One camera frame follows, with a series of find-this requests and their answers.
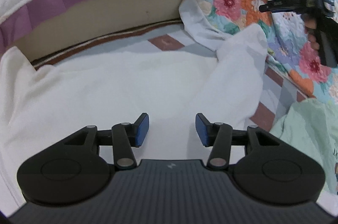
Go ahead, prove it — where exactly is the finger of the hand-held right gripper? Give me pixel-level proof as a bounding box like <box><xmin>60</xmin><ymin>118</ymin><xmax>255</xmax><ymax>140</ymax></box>
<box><xmin>259</xmin><ymin>0</ymin><xmax>311</xmax><ymax>14</ymax></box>

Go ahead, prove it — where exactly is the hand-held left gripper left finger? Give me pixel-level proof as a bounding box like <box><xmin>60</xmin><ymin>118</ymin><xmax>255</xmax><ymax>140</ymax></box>
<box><xmin>63</xmin><ymin>112</ymin><xmax>150</xmax><ymax>170</ymax></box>

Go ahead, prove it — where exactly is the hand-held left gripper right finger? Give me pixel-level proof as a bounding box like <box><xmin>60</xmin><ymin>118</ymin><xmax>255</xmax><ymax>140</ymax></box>
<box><xmin>195</xmin><ymin>112</ymin><xmax>281</xmax><ymax>171</ymax></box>

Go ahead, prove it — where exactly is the cream fleece garment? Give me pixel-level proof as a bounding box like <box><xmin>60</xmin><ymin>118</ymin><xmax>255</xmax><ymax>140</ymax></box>
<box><xmin>0</xmin><ymin>23</ymin><xmax>268</xmax><ymax>214</ymax></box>

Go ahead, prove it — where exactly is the person's right hand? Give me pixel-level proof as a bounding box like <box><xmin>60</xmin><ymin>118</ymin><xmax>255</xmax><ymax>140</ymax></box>
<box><xmin>304</xmin><ymin>15</ymin><xmax>321</xmax><ymax>51</ymax></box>

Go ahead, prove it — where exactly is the checked rug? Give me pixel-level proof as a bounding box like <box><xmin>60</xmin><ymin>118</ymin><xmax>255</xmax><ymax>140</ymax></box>
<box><xmin>34</xmin><ymin>20</ymin><xmax>315</xmax><ymax>135</ymax></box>

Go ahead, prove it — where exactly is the light green garment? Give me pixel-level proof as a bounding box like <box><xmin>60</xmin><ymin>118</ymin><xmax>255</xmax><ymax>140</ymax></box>
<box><xmin>271</xmin><ymin>98</ymin><xmax>338</xmax><ymax>201</ymax></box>

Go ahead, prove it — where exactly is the beige bed base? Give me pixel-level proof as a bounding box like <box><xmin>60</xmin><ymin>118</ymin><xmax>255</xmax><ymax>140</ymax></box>
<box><xmin>13</xmin><ymin>0</ymin><xmax>191</xmax><ymax>67</ymax></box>

